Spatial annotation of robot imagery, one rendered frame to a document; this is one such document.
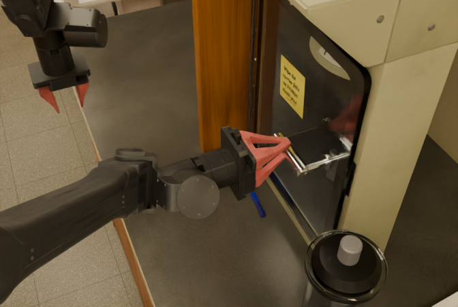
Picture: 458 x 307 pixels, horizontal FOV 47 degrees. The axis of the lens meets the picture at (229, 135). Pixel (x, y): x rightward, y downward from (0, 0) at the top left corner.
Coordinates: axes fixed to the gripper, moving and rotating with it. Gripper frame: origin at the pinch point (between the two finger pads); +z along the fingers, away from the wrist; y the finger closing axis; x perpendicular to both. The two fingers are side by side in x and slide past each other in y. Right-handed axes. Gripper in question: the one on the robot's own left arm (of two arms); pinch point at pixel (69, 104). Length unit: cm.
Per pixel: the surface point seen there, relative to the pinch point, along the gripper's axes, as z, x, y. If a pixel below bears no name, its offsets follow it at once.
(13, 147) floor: 109, 118, -26
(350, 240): -10, -55, 27
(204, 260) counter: 16.5, -33.1, 14.5
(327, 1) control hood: -40, -46, 25
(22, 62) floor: 108, 185, -12
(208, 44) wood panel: -12.4, -9.1, 26.0
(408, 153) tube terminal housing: -12, -46, 42
